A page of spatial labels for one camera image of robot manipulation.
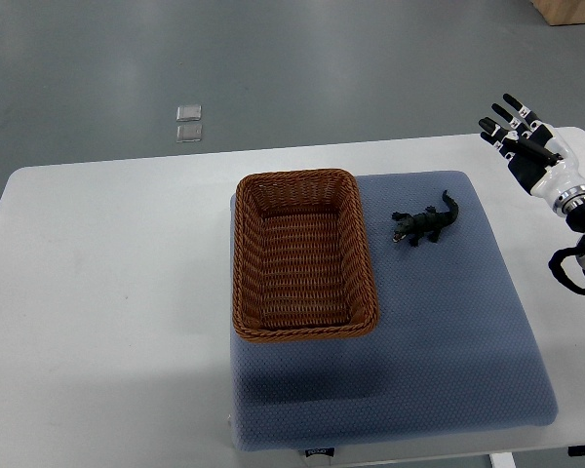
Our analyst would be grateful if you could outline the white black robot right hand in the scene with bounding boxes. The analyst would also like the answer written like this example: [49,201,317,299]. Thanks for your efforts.
[479,94,585,216]

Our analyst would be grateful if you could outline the dark toy crocodile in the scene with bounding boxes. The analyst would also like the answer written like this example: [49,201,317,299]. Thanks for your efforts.
[392,190,459,247]

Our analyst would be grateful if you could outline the table control panel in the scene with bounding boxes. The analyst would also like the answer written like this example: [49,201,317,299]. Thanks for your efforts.
[301,448,335,459]

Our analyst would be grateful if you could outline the wooden box corner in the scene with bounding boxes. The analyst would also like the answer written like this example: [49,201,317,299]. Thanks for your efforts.
[531,0,585,26]

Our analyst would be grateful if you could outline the blue-grey foam cushion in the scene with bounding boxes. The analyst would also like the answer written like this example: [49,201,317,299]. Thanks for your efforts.
[231,171,558,450]

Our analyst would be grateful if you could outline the brown wicker basket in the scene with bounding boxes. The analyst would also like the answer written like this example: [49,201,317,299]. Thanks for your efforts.
[232,169,379,343]

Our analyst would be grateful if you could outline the upper floor socket plate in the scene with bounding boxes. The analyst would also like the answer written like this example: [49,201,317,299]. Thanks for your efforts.
[176,104,202,122]

